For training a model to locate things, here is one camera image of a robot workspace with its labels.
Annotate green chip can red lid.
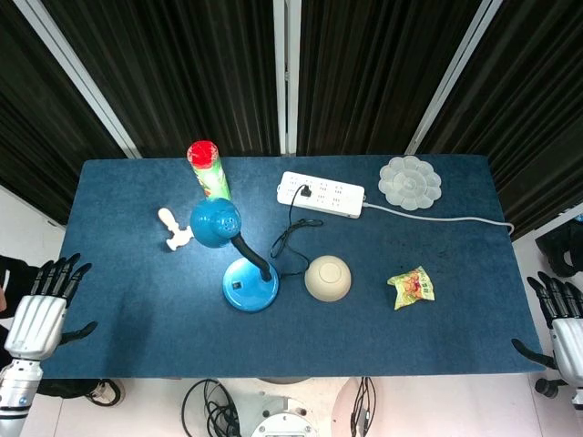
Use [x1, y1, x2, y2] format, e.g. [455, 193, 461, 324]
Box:
[186, 140, 232, 202]

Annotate black cable bundle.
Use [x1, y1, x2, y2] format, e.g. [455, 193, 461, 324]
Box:
[181, 378, 241, 437]
[349, 376, 377, 437]

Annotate blue desk lamp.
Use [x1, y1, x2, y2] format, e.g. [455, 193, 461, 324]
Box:
[189, 197, 280, 314]

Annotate beige upturned bowl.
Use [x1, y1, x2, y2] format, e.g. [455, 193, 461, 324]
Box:
[303, 254, 353, 303]

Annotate black power plug and cable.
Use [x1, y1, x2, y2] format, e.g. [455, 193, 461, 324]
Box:
[270, 183, 323, 278]

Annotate white power strip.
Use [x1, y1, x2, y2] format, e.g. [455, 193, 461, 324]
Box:
[276, 170, 367, 219]

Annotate white partition frame post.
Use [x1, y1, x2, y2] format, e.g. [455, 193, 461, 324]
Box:
[11, 0, 142, 159]
[404, 0, 504, 156]
[271, 0, 302, 158]

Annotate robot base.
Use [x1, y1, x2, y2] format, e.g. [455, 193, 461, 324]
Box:
[227, 376, 352, 437]

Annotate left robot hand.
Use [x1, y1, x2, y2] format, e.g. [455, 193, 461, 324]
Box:
[4, 253, 99, 361]

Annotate yellow snack bag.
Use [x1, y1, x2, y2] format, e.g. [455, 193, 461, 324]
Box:
[386, 265, 436, 311]

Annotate black and white shoe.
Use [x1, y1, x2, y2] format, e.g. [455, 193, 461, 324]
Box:
[36, 378, 126, 408]

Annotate black bag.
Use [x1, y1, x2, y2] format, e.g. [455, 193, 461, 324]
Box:
[534, 221, 583, 278]

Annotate white power strip cable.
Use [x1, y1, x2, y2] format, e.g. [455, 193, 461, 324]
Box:
[362, 201, 517, 236]

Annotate blue table mat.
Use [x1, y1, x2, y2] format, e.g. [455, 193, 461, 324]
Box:
[39, 154, 546, 381]

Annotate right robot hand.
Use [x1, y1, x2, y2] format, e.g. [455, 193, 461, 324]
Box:
[510, 271, 583, 395]

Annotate clear flower-shaped plastic tray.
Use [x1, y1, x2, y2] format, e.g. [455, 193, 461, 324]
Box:
[378, 155, 444, 211]

